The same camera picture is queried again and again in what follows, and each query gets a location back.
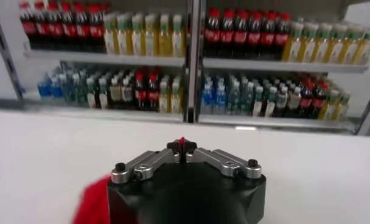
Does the green tinted water bottle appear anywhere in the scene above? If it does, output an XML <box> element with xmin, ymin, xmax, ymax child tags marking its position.
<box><xmin>74</xmin><ymin>72</ymin><xmax>87</xmax><ymax>104</ymax></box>
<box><xmin>227</xmin><ymin>80</ymin><xmax>241</xmax><ymax>116</ymax></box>
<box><xmin>62</xmin><ymin>72</ymin><xmax>75</xmax><ymax>103</ymax></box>
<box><xmin>240</xmin><ymin>81</ymin><xmax>253</xmax><ymax>116</ymax></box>

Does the green cap dark tea bottle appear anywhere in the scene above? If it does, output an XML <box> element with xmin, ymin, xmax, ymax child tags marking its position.
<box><xmin>86</xmin><ymin>77</ymin><xmax>97</xmax><ymax>109</ymax></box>
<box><xmin>252</xmin><ymin>86</ymin><xmax>264</xmax><ymax>117</ymax></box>
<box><xmin>97</xmin><ymin>77</ymin><xmax>110</xmax><ymax>110</ymax></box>
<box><xmin>264</xmin><ymin>86</ymin><xmax>278</xmax><ymax>118</ymax></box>

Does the red shirt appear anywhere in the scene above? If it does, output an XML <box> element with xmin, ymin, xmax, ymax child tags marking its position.
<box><xmin>71</xmin><ymin>136</ymin><xmax>186</xmax><ymax>224</ymax></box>

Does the white cap dark drink bottle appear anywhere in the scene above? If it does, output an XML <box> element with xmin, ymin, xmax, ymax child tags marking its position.
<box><xmin>109</xmin><ymin>75</ymin><xmax>122</xmax><ymax>107</ymax></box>
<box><xmin>120</xmin><ymin>75</ymin><xmax>134</xmax><ymax>108</ymax></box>

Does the blue label water bottle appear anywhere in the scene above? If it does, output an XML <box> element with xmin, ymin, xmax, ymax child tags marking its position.
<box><xmin>51</xmin><ymin>72</ymin><xmax>64</xmax><ymax>100</ymax></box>
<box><xmin>200</xmin><ymin>83</ymin><xmax>214</xmax><ymax>115</ymax></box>
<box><xmin>37</xmin><ymin>72</ymin><xmax>54</xmax><ymax>100</ymax></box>
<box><xmin>214</xmin><ymin>84</ymin><xmax>228</xmax><ymax>115</ymax></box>

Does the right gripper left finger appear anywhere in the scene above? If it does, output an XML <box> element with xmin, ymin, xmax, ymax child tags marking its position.
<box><xmin>111</xmin><ymin>139</ymin><xmax>183</xmax><ymax>184</ymax></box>

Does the red cap cola bottle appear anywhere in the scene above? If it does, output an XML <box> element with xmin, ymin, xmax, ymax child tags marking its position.
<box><xmin>204</xmin><ymin>7</ymin><xmax>221</xmax><ymax>58</ymax></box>
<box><xmin>62</xmin><ymin>2</ymin><xmax>77</xmax><ymax>51</ymax></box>
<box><xmin>312</xmin><ymin>82</ymin><xmax>327</xmax><ymax>119</ymax></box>
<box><xmin>274</xmin><ymin>12</ymin><xmax>291</xmax><ymax>60</ymax></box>
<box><xmin>35</xmin><ymin>1</ymin><xmax>50</xmax><ymax>50</ymax></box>
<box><xmin>75</xmin><ymin>2</ymin><xmax>90</xmax><ymax>52</ymax></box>
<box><xmin>134</xmin><ymin>71</ymin><xmax>147</xmax><ymax>110</ymax></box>
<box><xmin>220</xmin><ymin>9</ymin><xmax>234</xmax><ymax>58</ymax></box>
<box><xmin>299</xmin><ymin>82</ymin><xmax>313</xmax><ymax>119</ymax></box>
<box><xmin>89</xmin><ymin>3</ymin><xmax>106</xmax><ymax>53</ymax></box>
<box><xmin>49</xmin><ymin>1</ymin><xmax>63</xmax><ymax>51</ymax></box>
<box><xmin>20</xmin><ymin>1</ymin><xmax>37</xmax><ymax>49</ymax></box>
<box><xmin>260</xmin><ymin>11</ymin><xmax>276</xmax><ymax>60</ymax></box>
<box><xmin>233</xmin><ymin>10</ymin><xmax>248</xmax><ymax>58</ymax></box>
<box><xmin>147</xmin><ymin>72</ymin><xmax>160</xmax><ymax>111</ymax></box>
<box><xmin>247</xmin><ymin>11</ymin><xmax>262</xmax><ymax>59</ymax></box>

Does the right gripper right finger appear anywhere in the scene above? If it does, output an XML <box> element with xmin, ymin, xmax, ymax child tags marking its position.
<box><xmin>183</xmin><ymin>139</ymin><xmax>263</xmax><ymax>180</ymax></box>

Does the green cap yellow tea bottle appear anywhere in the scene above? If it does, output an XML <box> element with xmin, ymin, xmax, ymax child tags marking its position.
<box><xmin>158</xmin><ymin>80</ymin><xmax>170</xmax><ymax>113</ymax></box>
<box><xmin>170</xmin><ymin>80</ymin><xmax>183</xmax><ymax>114</ymax></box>
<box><xmin>144</xmin><ymin>12</ymin><xmax>159</xmax><ymax>57</ymax></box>
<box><xmin>297</xmin><ymin>23</ymin><xmax>318</xmax><ymax>63</ymax></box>
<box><xmin>117</xmin><ymin>12</ymin><xmax>133</xmax><ymax>55</ymax></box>
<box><xmin>158</xmin><ymin>12</ymin><xmax>173</xmax><ymax>58</ymax></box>
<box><xmin>338</xmin><ymin>26</ymin><xmax>361</xmax><ymax>65</ymax></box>
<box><xmin>320</xmin><ymin>89</ymin><xmax>340</xmax><ymax>121</ymax></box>
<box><xmin>324</xmin><ymin>24</ymin><xmax>347</xmax><ymax>64</ymax></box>
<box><xmin>352</xmin><ymin>29</ymin><xmax>370</xmax><ymax>66</ymax></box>
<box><xmin>131</xmin><ymin>12</ymin><xmax>145</xmax><ymax>57</ymax></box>
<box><xmin>172</xmin><ymin>13</ymin><xmax>186</xmax><ymax>58</ymax></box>
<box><xmin>104</xmin><ymin>12</ymin><xmax>119</xmax><ymax>55</ymax></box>
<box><xmin>312</xmin><ymin>23</ymin><xmax>332</xmax><ymax>64</ymax></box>
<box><xmin>282</xmin><ymin>21</ymin><xmax>304</xmax><ymax>63</ymax></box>
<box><xmin>335</xmin><ymin>92</ymin><xmax>352</xmax><ymax>121</ymax></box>

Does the grey metal drinks shelf unit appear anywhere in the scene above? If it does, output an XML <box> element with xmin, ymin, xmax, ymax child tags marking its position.
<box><xmin>0</xmin><ymin>0</ymin><xmax>194</xmax><ymax>123</ymax></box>
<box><xmin>192</xmin><ymin>0</ymin><xmax>370</xmax><ymax>136</ymax></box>

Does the beige label dark drink bottle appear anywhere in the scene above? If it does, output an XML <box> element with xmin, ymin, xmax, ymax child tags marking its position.
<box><xmin>276</xmin><ymin>86</ymin><xmax>288</xmax><ymax>118</ymax></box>
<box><xmin>287</xmin><ymin>86</ymin><xmax>302</xmax><ymax>119</ymax></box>

